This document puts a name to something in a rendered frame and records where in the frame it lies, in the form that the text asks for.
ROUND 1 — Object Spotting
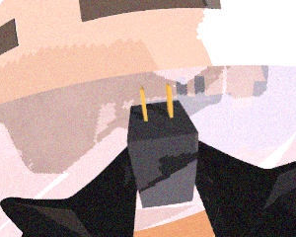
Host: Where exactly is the black two-prong plug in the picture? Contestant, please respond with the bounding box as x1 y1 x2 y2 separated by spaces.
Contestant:
127 82 198 208

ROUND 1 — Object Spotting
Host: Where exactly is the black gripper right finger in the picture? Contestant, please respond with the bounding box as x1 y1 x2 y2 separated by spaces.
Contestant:
195 141 296 237

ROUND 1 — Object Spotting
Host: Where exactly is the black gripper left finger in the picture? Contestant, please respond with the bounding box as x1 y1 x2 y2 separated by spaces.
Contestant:
0 145 137 237

